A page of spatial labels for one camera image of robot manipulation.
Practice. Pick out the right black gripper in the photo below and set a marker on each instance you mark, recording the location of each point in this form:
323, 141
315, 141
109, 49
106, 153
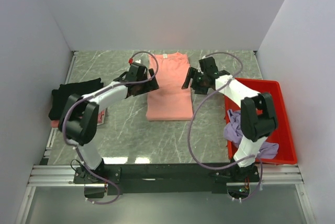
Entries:
195, 74

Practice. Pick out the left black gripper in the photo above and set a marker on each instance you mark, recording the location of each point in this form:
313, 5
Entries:
150, 85

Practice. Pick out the lavender t shirt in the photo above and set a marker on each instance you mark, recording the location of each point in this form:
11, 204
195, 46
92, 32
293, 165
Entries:
233, 133

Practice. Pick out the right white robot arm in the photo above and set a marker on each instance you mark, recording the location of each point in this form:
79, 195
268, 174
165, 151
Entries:
258, 116

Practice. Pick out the folded pink t shirt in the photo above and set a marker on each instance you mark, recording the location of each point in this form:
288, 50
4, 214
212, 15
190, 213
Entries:
55, 117

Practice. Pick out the red plastic bin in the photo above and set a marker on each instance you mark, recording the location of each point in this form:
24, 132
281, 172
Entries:
277, 98

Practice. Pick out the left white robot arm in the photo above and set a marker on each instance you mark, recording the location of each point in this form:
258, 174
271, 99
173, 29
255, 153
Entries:
78, 122

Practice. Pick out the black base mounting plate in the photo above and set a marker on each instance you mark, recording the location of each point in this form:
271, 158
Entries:
118, 179

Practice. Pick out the salmon pink t shirt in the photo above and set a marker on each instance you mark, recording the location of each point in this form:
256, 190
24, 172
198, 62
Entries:
170, 102

